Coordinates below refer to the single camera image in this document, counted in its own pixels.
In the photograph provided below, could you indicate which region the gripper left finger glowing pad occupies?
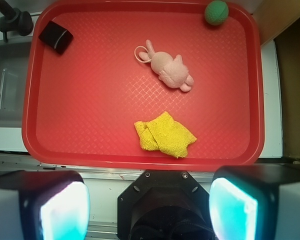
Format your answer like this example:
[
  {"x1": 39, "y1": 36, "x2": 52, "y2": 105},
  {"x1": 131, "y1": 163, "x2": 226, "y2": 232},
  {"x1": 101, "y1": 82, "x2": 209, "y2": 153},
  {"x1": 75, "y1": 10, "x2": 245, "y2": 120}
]
[{"x1": 0, "y1": 170, "x2": 90, "y2": 240}]

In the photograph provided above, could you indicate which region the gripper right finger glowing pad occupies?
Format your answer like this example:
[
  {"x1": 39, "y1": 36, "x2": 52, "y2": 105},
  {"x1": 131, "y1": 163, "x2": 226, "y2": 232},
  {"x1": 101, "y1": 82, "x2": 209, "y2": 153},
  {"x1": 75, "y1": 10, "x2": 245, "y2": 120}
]
[{"x1": 209, "y1": 164, "x2": 300, "y2": 240}]

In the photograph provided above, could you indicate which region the yellow cloth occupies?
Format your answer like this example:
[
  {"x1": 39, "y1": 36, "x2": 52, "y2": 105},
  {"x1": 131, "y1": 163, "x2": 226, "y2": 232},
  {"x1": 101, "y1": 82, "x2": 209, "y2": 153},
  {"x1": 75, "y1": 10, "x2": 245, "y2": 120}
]
[{"x1": 134, "y1": 111, "x2": 197, "y2": 159}]

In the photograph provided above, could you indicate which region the red plastic tray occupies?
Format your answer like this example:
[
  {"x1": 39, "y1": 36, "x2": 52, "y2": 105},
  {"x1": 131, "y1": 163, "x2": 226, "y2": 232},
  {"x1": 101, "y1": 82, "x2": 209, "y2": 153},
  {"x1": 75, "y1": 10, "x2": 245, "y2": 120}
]
[{"x1": 22, "y1": 0, "x2": 265, "y2": 172}]

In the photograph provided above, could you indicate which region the white sink basin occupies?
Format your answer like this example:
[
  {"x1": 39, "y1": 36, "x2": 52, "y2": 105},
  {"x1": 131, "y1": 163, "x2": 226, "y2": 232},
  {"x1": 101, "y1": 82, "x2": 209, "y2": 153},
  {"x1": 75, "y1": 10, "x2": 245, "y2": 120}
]
[{"x1": 0, "y1": 40, "x2": 31, "y2": 128}]

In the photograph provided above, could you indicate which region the pink rubber bunny toy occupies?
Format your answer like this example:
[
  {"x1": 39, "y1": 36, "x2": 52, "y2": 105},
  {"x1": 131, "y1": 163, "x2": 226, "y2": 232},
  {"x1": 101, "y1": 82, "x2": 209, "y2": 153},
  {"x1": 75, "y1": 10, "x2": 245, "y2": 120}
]
[{"x1": 133, "y1": 39, "x2": 194, "y2": 93}]

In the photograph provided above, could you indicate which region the black block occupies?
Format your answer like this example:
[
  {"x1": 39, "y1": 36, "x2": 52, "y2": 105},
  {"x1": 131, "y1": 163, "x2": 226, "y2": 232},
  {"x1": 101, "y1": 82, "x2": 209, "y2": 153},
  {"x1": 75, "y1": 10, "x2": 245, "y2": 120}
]
[{"x1": 38, "y1": 21, "x2": 74, "y2": 55}]

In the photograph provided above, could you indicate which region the green ball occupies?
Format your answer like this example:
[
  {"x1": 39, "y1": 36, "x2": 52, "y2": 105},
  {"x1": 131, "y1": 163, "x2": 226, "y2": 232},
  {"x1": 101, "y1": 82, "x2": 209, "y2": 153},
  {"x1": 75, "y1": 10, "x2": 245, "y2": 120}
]
[{"x1": 204, "y1": 0, "x2": 229, "y2": 26}]

